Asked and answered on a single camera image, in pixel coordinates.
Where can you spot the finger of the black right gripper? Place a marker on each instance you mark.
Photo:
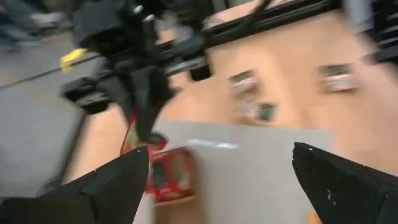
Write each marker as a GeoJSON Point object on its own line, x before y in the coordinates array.
{"type": "Point", "coordinates": [157, 96]}
{"type": "Point", "coordinates": [133, 99]}

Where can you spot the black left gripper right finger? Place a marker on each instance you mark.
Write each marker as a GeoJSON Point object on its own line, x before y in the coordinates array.
{"type": "Point", "coordinates": [342, 193]}

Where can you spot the red strawberry tea packet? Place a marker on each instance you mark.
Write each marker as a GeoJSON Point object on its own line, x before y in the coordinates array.
{"type": "Point", "coordinates": [130, 141]}
{"type": "Point", "coordinates": [177, 174]}

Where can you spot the grey ribbed mat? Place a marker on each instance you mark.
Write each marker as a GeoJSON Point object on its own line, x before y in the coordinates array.
{"type": "Point", "coordinates": [248, 174]}

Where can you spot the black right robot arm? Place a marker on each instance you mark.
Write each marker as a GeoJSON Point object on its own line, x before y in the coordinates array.
{"type": "Point", "coordinates": [168, 12]}

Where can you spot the black aluminium table frame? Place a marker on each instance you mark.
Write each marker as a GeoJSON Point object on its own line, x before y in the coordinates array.
{"type": "Point", "coordinates": [264, 21]}

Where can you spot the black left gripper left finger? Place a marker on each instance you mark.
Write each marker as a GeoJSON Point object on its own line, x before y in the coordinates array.
{"type": "Point", "coordinates": [109, 193]}

